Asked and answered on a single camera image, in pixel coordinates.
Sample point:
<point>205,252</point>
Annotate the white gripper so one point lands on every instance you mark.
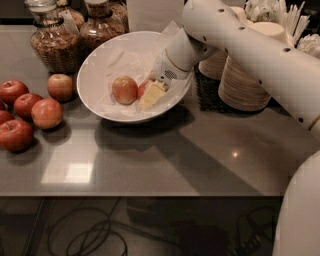
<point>164,70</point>

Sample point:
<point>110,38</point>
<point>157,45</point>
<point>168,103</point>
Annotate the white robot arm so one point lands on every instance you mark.
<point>291,77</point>

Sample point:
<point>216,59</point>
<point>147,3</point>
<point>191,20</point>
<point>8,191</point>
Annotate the white ceramic bowl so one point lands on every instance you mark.
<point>86,80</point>

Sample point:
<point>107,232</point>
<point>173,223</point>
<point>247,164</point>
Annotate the yellowish apple on table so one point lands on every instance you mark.
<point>60,87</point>

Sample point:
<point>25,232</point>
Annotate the pale red apple front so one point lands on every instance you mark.
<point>47,113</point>

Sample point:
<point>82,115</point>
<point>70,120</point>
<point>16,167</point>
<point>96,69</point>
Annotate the red apple middle left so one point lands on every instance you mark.
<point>24,103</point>

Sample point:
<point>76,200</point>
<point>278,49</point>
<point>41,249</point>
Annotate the red apple far left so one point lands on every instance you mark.
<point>11,90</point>

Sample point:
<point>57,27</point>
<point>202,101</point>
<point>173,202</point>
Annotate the dark red apple bottom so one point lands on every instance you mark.
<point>16,135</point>

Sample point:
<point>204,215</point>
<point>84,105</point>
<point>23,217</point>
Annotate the red apple at edge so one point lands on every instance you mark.
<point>5,116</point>

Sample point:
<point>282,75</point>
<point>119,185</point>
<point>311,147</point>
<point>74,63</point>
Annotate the white paper liner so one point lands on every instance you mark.
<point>133,55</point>

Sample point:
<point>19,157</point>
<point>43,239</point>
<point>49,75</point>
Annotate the black mat under bowls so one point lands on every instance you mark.
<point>207,93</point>

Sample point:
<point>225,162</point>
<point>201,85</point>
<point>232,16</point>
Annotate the rear stack paper bowls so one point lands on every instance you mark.
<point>213,66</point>

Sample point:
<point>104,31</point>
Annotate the stack paper bowls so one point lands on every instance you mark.
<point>213,66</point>
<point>237,89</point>

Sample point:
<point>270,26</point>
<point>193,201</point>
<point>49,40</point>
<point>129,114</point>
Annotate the front stack paper bowls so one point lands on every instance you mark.
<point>237,89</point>

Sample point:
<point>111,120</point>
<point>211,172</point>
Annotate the right glass granola jar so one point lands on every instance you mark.
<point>101,25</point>

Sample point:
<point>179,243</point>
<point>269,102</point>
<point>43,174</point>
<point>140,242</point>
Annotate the glass granola jar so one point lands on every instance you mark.
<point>57,46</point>
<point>101,25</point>

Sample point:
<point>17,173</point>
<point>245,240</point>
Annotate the left glass granola jar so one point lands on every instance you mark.
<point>57,46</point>

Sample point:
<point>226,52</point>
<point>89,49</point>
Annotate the back glass jar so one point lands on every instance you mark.
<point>73,19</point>

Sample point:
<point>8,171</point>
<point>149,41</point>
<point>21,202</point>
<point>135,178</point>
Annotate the white plastic cutlery bundle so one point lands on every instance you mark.
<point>276,11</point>

